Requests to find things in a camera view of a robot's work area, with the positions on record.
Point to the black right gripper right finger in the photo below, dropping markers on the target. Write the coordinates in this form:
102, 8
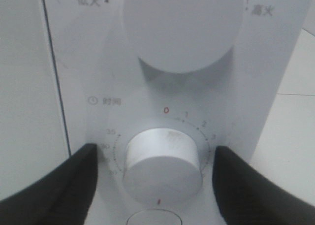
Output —
245, 197

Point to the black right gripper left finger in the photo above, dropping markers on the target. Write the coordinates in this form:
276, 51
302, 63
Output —
62, 197

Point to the white microwave door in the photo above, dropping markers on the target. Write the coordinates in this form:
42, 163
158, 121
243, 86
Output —
32, 136

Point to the round white door release button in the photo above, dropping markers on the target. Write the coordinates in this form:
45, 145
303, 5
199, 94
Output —
154, 217

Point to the white microwave knob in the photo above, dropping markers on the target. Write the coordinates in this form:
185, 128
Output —
181, 36
162, 166

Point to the white microwave oven body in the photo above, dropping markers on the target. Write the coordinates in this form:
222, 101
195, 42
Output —
109, 95

